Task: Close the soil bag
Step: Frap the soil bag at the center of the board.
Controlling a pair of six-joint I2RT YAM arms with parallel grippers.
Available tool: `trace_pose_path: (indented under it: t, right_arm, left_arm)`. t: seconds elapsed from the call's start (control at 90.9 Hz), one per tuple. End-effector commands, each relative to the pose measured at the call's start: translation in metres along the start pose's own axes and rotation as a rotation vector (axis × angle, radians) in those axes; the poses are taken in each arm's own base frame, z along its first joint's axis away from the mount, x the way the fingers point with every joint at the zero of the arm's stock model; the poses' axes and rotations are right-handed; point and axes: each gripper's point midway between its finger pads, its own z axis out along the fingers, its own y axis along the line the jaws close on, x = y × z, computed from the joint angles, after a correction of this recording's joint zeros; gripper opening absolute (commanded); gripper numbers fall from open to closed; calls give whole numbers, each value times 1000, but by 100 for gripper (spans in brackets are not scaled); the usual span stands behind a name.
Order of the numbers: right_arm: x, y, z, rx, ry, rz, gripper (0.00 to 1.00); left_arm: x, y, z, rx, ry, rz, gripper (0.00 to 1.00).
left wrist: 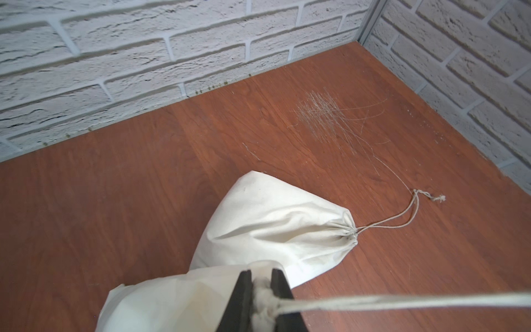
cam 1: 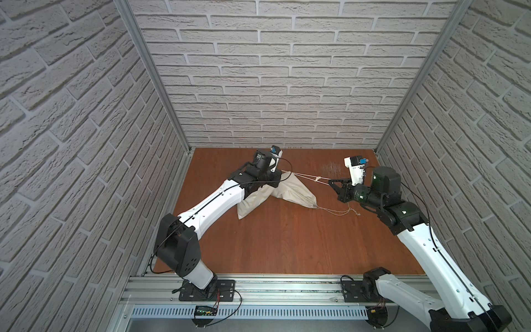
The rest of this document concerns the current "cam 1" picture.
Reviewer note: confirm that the right corner aluminium post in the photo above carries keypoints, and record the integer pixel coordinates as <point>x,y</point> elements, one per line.
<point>452,23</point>

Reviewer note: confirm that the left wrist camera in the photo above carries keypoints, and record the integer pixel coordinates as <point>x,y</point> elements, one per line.
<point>276,154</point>

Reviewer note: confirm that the controller board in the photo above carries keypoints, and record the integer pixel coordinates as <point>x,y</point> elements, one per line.
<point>202,312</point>
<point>377,317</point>

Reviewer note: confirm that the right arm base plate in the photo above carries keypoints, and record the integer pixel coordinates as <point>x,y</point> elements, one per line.
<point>361,291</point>

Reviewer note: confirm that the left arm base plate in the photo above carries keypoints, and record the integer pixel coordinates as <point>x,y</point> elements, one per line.
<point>222,290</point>

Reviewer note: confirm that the cream cloth bag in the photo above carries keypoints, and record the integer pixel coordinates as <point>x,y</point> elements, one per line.
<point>255,199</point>
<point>291,189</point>

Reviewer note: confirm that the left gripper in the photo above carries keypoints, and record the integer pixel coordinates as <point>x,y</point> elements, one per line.
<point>272,178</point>

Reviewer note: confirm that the right controller board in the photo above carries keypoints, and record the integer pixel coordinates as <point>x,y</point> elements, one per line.
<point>377,317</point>

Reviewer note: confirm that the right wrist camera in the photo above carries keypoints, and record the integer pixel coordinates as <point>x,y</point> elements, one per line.
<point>357,168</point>

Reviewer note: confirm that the perforated vent strip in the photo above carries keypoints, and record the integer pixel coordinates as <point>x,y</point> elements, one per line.
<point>255,312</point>

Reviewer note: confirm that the corner aluminium post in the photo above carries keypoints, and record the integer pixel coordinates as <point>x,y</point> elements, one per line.
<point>452,23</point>
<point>138,39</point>

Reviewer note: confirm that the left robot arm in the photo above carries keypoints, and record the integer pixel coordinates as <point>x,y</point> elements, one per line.
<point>177,239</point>

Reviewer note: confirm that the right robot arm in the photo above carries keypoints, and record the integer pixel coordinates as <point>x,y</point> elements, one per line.
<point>461,306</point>

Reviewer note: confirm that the left corner aluminium post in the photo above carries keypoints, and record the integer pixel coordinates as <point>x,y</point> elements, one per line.
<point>138,39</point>

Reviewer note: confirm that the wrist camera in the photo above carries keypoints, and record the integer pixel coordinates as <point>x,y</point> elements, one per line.
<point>276,154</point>
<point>357,168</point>

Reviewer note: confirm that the left controller board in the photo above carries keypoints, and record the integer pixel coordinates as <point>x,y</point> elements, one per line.
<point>202,312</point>

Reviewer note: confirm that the aluminium front rail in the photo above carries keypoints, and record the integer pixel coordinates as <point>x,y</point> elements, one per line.
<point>256,289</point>

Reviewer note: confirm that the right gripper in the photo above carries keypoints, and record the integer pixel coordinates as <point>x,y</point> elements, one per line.
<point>342,187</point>

